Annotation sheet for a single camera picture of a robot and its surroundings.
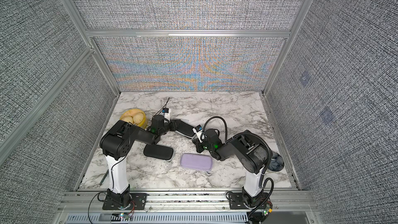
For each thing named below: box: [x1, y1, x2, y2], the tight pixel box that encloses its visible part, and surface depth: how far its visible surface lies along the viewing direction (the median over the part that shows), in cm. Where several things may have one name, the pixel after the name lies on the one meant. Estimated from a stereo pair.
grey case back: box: [169, 119, 196, 138], surface depth 94 cm
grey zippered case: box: [143, 144, 174, 161], surface depth 89 cm
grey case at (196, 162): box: [180, 152, 213, 175], surface depth 84 cm
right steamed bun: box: [132, 112, 144, 124], surface depth 100 cm
